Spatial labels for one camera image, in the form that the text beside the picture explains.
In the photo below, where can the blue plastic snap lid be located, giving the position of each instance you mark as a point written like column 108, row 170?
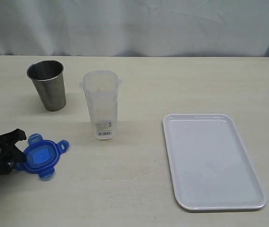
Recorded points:
column 42, row 155

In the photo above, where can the white rectangular plastic tray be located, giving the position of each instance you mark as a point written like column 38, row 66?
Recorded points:
column 210, row 167

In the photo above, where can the clear tall plastic container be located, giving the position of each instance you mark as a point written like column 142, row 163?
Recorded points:
column 101, row 92

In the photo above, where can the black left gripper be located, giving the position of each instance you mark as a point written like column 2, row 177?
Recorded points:
column 9, row 153

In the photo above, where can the stainless steel cup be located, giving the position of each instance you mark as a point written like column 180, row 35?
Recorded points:
column 47, row 77

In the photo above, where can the white backdrop curtain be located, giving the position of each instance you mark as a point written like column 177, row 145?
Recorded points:
column 134, row 27

